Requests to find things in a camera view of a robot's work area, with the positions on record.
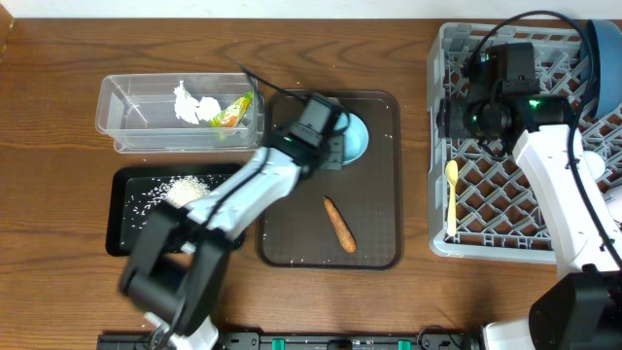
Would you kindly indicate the dark blue plate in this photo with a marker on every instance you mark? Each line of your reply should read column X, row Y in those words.
column 605, row 37

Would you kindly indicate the grey dishwasher rack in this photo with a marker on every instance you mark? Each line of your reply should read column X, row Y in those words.
column 497, row 214

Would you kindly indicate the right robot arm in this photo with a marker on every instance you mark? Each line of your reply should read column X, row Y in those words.
column 583, row 310

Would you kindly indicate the light blue rice bowl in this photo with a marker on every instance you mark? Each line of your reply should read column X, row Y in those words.
column 356, row 137

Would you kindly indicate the pile of white rice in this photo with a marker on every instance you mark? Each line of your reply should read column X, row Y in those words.
column 185, row 190

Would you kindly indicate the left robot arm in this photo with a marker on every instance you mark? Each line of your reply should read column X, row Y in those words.
column 177, row 266

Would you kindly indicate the clear plastic waste bin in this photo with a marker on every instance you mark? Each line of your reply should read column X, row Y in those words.
column 137, row 111

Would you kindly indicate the white tissue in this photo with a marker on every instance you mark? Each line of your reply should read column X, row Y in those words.
column 190, row 110

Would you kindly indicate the orange carrot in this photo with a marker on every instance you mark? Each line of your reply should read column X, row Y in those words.
column 344, row 235

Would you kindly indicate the light blue plastic cup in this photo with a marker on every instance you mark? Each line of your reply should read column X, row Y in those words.
column 596, row 164

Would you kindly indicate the pink plastic cup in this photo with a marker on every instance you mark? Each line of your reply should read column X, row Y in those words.
column 613, row 201

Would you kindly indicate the black waste bin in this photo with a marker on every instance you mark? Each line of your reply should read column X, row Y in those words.
column 137, row 190

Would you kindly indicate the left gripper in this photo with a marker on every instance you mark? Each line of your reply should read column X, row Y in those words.
column 335, row 149

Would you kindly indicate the dark brown serving tray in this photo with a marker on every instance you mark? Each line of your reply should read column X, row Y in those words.
column 296, row 230

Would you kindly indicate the pale yellow plastic spoon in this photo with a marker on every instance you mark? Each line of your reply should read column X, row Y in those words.
column 452, row 176

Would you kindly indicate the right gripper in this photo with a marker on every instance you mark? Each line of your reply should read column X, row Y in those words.
column 452, row 121

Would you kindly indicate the yellow green snack wrapper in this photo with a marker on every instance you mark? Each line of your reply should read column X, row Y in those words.
column 234, row 113

